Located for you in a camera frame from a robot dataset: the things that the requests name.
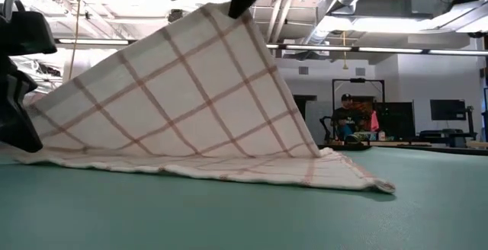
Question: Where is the black wall monitor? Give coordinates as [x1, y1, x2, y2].
[429, 99, 467, 122]

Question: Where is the black desk with equipment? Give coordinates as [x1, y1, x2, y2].
[417, 127, 478, 149]

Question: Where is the black screen panel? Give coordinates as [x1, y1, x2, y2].
[375, 101, 416, 141]

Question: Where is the grey partition panel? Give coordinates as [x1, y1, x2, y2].
[304, 101, 333, 144]

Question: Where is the black cabinet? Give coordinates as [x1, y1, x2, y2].
[292, 94, 318, 121]

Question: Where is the person with cap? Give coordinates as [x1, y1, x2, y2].
[330, 92, 377, 144]

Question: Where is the long ceiling light bar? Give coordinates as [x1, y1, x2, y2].
[56, 37, 488, 56]

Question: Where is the green table mat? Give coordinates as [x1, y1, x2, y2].
[0, 145, 488, 250]

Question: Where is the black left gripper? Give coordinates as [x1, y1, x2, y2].
[0, 10, 58, 154]

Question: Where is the round black ceiling device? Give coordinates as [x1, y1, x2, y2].
[167, 8, 185, 23]

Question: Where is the white red-checked towel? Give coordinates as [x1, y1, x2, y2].
[14, 1, 397, 195]

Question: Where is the black station frame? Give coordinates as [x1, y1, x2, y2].
[331, 77, 386, 104]

